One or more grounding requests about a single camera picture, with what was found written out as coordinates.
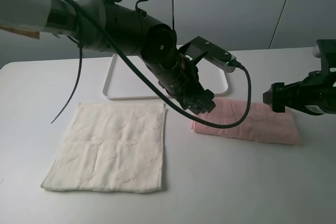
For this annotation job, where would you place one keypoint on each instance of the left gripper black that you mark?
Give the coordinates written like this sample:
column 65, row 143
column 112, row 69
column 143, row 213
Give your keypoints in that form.
column 181, row 81

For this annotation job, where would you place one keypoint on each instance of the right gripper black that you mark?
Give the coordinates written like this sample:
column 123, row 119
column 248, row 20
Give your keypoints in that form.
column 315, row 95

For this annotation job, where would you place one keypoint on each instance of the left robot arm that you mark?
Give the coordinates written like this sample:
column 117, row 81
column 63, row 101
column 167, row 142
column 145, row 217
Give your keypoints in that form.
column 106, row 26

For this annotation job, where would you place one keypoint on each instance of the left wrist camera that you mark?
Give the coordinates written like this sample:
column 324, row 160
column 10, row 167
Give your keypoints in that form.
column 200, row 48

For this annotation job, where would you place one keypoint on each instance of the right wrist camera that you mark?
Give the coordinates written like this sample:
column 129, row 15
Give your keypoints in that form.
column 325, row 51

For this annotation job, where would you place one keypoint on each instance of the pink towel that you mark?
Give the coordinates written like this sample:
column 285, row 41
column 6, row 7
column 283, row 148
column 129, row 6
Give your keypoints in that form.
column 261, row 124

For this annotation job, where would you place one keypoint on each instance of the cream white towel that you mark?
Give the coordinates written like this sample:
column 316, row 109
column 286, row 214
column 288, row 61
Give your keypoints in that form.
column 111, row 147

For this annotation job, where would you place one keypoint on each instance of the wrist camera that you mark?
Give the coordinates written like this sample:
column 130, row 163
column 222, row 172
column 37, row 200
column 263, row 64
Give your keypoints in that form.
column 325, row 51
column 200, row 48

